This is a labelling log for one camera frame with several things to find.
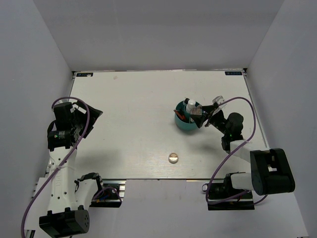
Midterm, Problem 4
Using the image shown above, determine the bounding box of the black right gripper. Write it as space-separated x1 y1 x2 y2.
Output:
191 104 230 136

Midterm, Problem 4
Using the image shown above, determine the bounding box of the round beige eyeshadow compact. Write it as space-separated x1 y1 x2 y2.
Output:
168 153 179 164

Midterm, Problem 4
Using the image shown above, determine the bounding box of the square eyeshadow palette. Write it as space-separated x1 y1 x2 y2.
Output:
190 104 203 116

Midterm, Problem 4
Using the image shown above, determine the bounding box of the red lip gloss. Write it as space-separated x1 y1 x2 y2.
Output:
174 110 186 121

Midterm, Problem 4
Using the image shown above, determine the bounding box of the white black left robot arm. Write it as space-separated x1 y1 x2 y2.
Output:
39 101 105 238

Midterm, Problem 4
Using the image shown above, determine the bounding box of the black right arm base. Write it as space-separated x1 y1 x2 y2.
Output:
202 172 255 211

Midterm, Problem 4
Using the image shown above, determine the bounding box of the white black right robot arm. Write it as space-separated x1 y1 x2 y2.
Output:
190 103 295 198

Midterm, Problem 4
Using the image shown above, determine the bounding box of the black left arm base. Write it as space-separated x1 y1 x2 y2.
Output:
90 180 126 208

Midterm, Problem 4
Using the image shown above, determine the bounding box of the teal round organizer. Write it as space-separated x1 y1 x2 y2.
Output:
174 101 199 131

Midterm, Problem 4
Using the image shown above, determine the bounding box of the dark table logo sticker left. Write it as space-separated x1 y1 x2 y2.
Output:
76 72 93 77

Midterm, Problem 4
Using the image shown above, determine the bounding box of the dark table logo sticker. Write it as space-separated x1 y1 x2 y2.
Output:
76 72 93 77
224 71 243 76

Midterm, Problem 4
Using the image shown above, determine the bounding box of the dark table logo sticker right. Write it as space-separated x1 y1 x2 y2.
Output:
224 71 243 76

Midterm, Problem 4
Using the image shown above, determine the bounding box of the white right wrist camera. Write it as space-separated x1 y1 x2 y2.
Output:
212 96 226 110

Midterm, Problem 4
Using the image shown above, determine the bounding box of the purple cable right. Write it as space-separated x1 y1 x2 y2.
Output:
205 96 269 206

